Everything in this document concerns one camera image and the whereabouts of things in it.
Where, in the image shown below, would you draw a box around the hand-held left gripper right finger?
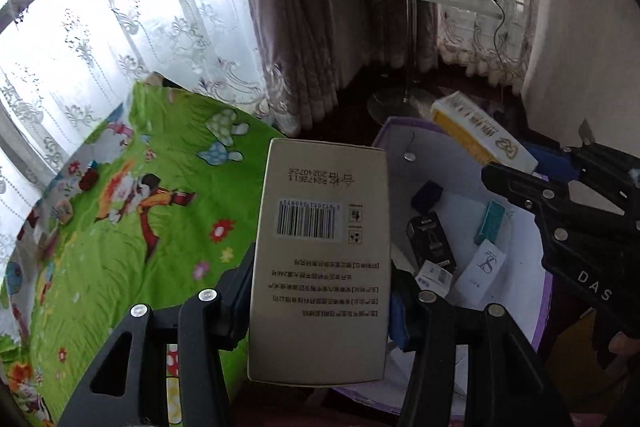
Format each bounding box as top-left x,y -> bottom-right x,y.
390,264 -> 573,427

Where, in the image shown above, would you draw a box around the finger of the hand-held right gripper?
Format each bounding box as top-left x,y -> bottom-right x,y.
525,119 -> 640,223
481,163 -> 573,214

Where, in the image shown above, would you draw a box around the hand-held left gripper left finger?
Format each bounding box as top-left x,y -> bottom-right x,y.
57,239 -> 258,427

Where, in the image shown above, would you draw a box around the round purple storage box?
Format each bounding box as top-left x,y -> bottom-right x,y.
330,117 -> 553,418

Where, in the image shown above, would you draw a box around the yellow and white box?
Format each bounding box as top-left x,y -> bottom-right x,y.
431,91 -> 540,172

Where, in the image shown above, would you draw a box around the large beige box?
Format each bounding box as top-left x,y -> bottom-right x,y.
247,138 -> 392,388

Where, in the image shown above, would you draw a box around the black box with barcode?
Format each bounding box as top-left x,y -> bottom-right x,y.
406,211 -> 458,275

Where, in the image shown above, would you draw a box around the small dark blue box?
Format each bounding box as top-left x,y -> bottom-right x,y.
411,182 -> 443,212

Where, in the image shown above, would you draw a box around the person's right hand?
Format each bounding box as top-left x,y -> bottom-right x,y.
607,331 -> 640,358

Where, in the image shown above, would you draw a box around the teal box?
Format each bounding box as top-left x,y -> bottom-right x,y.
473,200 -> 506,245

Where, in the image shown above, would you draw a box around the small white blue-label box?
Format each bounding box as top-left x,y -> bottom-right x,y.
414,259 -> 453,298

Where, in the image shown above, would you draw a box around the white lettered box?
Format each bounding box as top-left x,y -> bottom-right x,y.
452,239 -> 503,310

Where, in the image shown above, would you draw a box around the cartoon printed blanket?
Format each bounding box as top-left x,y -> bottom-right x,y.
0,82 -> 288,427

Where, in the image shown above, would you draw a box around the pink curtain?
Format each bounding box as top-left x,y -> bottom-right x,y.
230,0 -> 441,138

